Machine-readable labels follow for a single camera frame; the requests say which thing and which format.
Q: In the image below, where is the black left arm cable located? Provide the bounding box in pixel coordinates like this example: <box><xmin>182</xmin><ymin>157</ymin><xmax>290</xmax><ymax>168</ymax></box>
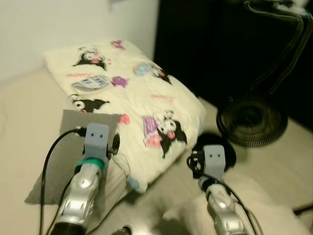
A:
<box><xmin>39</xmin><ymin>126</ymin><xmax>88</xmax><ymax>235</ymax></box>

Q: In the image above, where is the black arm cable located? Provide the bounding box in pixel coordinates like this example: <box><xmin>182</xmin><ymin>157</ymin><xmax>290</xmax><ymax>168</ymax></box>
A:
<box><xmin>39</xmin><ymin>126</ymin><xmax>88</xmax><ymax>235</ymax></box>
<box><xmin>208</xmin><ymin>179</ymin><xmax>260</xmax><ymax>235</ymax></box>

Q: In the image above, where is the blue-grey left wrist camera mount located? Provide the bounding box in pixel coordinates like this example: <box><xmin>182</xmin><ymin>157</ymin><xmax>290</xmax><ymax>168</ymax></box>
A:
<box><xmin>84</xmin><ymin>122</ymin><xmax>111</xmax><ymax>160</ymax></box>

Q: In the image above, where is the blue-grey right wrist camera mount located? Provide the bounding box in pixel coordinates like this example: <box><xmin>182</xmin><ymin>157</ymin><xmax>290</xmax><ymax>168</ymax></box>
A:
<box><xmin>203</xmin><ymin>145</ymin><xmax>226</xmax><ymax>180</ymax></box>

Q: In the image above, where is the black bent tube stand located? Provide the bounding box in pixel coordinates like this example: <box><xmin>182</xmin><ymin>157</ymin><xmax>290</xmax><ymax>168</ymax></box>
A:
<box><xmin>243</xmin><ymin>0</ymin><xmax>313</xmax><ymax>94</ymax></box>

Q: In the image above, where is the black round disc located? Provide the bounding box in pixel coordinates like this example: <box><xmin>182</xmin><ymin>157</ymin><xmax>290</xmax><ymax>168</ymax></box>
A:
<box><xmin>193</xmin><ymin>132</ymin><xmax>237</xmax><ymax>172</ymax></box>

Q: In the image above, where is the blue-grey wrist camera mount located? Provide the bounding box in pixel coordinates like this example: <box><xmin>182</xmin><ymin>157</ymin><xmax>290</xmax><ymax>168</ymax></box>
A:
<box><xmin>84</xmin><ymin>122</ymin><xmax>111</xmax><ymax>160</ymax></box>
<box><xmin>203</xmin><ymin>145</ymin><xmax>226</xmax><ymax>180</ymax></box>

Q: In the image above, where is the grey flat pad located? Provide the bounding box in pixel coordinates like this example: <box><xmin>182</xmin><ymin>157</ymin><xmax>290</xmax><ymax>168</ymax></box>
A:
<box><xmin>24</xmin><ymin>110</ymin><xmax>122</xmax><ymax>205</ymax></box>

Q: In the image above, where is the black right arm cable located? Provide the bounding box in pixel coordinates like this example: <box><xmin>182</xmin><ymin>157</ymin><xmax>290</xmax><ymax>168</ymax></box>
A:
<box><xmin>208</xmin><ymin>179</ymin><xmax>260</xmax><ymax>235</ymax></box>

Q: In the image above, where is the cartoon print cream pillow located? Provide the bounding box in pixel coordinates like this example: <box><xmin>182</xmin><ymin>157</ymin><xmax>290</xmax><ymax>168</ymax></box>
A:
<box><xmin>43</xmin><ymin>39</ymin><xmax>207</xmax><ymax>193</ymax></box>

